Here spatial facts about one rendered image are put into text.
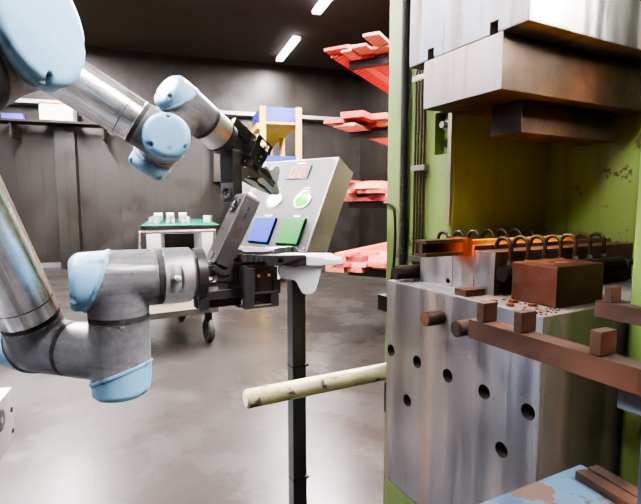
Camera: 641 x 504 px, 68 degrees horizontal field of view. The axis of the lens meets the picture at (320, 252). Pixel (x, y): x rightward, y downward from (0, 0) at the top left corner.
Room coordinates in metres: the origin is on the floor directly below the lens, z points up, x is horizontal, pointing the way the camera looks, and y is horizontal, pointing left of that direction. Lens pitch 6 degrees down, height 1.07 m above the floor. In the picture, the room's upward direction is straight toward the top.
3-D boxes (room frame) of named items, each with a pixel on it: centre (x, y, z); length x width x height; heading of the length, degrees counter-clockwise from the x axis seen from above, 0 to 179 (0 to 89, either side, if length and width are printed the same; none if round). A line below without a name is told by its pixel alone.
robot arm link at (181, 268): (0.64, 0.19, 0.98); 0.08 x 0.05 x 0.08; 28
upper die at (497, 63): (1.01, -0.45, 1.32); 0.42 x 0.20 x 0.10; 118
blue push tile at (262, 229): (1.27, 0.15, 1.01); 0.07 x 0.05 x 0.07; 53
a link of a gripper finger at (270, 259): (0.67, 0.06, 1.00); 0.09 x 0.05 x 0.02; 82
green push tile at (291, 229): (1.21, 0.07, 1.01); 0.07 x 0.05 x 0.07; 53
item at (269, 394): (1.17, -0.02, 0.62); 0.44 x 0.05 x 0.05; 118
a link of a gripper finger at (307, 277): (0.67, 0.01, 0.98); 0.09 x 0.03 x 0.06; 82
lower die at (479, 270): (1.01, -0.45, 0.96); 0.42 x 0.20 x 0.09; 118
